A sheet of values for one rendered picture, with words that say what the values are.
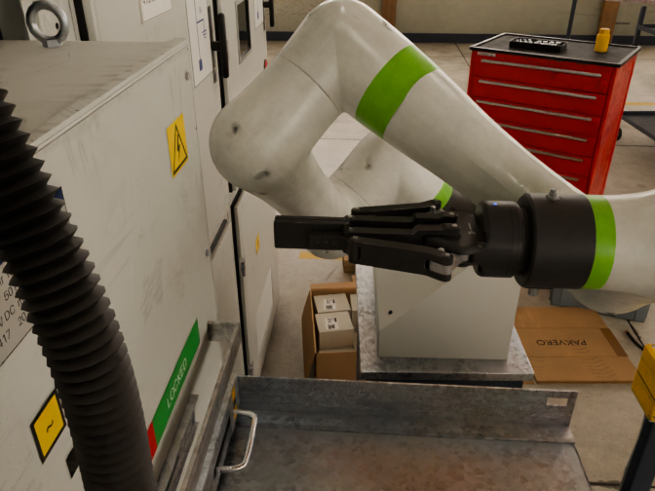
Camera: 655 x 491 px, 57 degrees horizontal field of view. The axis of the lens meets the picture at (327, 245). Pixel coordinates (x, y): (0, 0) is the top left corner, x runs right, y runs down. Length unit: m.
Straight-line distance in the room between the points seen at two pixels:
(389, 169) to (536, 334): 1.60
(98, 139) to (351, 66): 0.38
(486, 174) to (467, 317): 0.48
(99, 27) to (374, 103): 0.37
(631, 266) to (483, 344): 0.63
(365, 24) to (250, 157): 0.21
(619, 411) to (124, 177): 2.08
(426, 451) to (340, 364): 1.25
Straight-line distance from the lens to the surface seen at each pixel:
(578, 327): 2.70
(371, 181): 1.11
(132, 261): 0.51
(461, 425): 0.94
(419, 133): 0.73
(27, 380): 0.39
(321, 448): 0.89
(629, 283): 0.62
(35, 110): 0.46
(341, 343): 2.26
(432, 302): 1.12
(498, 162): 0.72
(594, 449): 2.20
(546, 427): 0.97
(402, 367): 1.17
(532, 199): 0.59
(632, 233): 0.60
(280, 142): 0.74
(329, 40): 0.76
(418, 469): 0.88
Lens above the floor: 1.51
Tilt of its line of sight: 29 degrees down
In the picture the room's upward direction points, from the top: straight up
